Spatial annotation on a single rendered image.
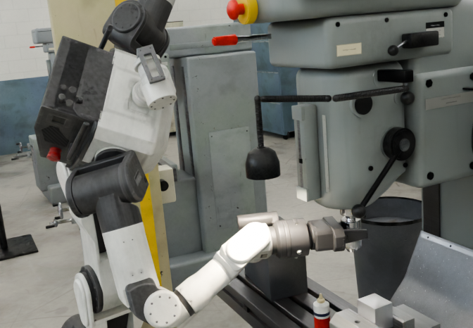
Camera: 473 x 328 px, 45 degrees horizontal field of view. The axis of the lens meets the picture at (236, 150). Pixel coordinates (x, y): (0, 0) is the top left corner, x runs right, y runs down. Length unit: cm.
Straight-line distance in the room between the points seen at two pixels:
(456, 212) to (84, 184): 97
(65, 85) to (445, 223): 106
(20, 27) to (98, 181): 891
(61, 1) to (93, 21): 16
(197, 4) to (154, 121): 960
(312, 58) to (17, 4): 911
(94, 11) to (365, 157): 187
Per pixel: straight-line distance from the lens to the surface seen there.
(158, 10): 150
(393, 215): 370
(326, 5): 112
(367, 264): 340
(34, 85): 1012
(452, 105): 136
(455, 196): 165
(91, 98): 132
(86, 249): 175
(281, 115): 864
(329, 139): 123
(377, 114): 125
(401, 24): 125
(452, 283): 167
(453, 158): 139
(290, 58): 125
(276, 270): 169
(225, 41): 126
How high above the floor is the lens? 173
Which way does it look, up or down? 12 degrees down
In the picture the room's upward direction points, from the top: 5 degrees counter-clockwise
